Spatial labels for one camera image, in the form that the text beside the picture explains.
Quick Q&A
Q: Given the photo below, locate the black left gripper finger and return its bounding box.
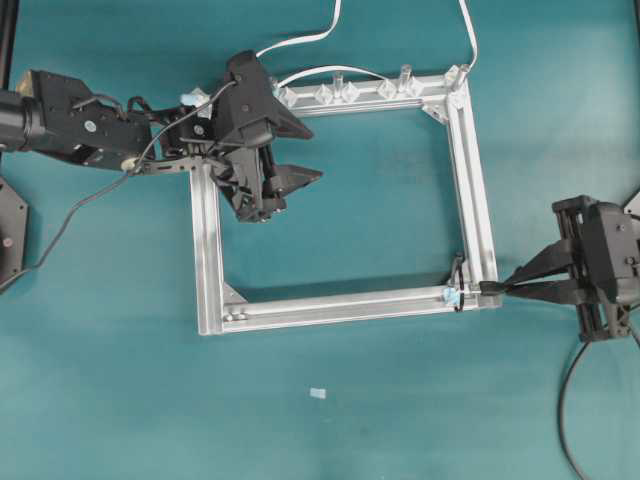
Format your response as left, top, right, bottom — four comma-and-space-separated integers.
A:
267, 95, 313, 140
272, 165, 323, 193

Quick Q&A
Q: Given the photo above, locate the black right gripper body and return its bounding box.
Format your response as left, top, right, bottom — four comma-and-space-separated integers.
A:
552, 195, 639, 343

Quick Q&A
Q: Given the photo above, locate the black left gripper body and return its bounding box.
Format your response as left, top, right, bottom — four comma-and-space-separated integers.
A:
209, 97, 288, 223

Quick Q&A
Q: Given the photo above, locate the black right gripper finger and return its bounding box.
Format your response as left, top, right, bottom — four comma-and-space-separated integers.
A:
504, 239, 573, 290
479, 280, 583, 305

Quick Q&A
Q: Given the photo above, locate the thin black wire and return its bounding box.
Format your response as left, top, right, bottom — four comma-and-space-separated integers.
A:
447, 253, 484, 314

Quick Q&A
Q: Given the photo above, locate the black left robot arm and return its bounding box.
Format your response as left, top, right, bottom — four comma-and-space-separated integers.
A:
1, 70, 322, 223

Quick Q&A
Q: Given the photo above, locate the blue tape on corner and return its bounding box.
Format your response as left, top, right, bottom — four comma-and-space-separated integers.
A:
180, 87, 209, 108

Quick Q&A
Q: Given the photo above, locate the small blue tape scrap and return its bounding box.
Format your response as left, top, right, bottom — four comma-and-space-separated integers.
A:
309, 387, 327, 400

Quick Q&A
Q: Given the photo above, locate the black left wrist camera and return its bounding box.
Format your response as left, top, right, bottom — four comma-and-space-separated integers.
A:
214, 50, 277, 148

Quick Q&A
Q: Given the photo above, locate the black right camera cable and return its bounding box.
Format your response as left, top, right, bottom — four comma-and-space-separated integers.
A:
557, 327, 640, 480

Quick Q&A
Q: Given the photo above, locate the black camera cable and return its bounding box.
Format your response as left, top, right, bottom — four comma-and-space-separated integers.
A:
0, 82, 236, 296
557, 327, 640, 480

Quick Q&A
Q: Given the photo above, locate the black left camera cable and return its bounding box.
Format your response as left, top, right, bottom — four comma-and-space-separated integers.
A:
0, 82, 236, 296

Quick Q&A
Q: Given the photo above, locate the aluminium extrusion frame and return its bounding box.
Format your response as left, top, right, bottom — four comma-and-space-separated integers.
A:
189, 73, 500, 336

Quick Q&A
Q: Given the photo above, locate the white flat ethernet cable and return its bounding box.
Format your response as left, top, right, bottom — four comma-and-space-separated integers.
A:
254, 0, 480, 94

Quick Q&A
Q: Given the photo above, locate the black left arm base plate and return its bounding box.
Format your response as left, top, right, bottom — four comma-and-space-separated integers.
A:
0, 178, 29, 292

